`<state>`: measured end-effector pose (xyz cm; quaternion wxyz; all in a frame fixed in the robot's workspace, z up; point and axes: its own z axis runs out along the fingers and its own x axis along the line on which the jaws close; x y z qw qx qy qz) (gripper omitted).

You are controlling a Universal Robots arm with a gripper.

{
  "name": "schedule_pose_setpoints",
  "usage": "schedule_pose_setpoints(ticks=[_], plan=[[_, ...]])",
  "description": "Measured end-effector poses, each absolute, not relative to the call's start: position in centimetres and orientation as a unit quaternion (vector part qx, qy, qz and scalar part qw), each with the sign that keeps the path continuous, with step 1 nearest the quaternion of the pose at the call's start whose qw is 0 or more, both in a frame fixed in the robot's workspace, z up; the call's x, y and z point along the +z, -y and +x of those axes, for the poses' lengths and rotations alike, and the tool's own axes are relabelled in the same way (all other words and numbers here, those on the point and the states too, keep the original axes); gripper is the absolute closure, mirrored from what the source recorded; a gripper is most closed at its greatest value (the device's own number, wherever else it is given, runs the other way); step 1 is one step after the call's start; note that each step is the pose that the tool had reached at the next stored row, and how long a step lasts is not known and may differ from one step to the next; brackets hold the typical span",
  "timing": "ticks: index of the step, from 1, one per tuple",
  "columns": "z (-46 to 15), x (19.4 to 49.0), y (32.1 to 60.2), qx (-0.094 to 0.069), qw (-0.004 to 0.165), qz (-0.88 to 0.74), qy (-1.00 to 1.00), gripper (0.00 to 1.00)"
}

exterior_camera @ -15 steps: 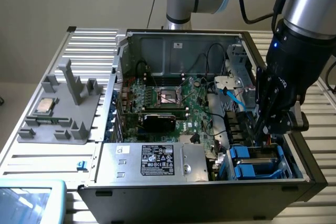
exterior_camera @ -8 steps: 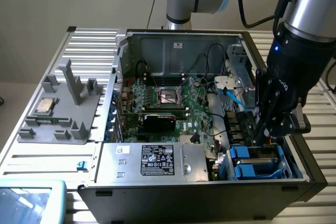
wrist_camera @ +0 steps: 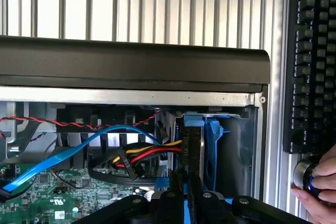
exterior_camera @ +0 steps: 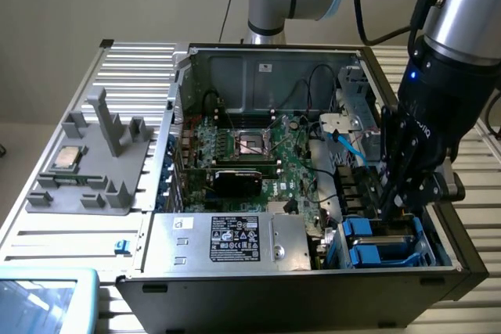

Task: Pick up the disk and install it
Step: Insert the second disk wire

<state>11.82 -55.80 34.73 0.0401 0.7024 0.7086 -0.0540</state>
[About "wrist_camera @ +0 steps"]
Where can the blue plastic disk bay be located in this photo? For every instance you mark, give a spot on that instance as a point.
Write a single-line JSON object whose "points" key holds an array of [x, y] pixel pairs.
{"points": [[214, 142]]}

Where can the person's bare hand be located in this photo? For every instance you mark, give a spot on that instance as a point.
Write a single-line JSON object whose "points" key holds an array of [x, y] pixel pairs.
{"points": [[324, 200]]}

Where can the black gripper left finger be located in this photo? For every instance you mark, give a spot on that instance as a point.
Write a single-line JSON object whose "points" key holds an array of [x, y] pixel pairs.
{"points": [[147, 208]]}

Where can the green motherboard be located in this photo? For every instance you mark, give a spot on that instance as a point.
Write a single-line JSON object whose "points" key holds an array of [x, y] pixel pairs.
{"points": [[47, 195]]}

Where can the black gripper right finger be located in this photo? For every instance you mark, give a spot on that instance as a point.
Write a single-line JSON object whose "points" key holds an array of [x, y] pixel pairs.
{"points": [[236, 209]]}

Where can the black and silver PC case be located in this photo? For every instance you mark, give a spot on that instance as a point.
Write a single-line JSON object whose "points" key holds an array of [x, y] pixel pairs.
{"points": [[131, 69]]}

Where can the black keyboard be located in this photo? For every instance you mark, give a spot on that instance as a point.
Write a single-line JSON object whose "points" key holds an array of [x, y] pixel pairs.
{"points": [[312, 72]]}

